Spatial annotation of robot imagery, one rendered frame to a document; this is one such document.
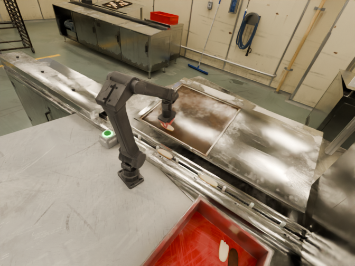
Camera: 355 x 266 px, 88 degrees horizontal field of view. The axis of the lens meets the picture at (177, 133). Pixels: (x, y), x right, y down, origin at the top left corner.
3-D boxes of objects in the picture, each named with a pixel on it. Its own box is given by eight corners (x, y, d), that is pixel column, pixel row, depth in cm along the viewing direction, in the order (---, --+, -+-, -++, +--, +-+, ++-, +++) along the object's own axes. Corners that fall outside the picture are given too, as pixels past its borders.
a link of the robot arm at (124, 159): (121, 169, 88) (130, 174, 87) (119, 155, 81) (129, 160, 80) (132, 157, 95) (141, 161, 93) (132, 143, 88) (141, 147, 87)
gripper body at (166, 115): (176, 114, 110) (176, 105, 105) (165, 124, 105) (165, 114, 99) (168, 110, 113) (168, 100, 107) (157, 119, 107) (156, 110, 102)
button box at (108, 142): (100, 147, 110) (97, 133, 103) (110, 141, 116) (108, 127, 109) (109, 154, 107) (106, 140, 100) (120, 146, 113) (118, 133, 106)
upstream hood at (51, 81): (1, 63, 164) (-4, 53, 159) (24, 59, 176) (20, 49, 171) (91, 122, 118) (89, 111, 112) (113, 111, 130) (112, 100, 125)
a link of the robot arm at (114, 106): (84, 90, 53) (112, 101, 51) (114, 66, 61) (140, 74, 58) (120, 163, 89) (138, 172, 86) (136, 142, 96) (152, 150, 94)
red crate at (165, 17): (149, 19, 392) (149, 11, 383) (159, 17, 416) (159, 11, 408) (169, 24, 375) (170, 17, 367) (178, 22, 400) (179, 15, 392)
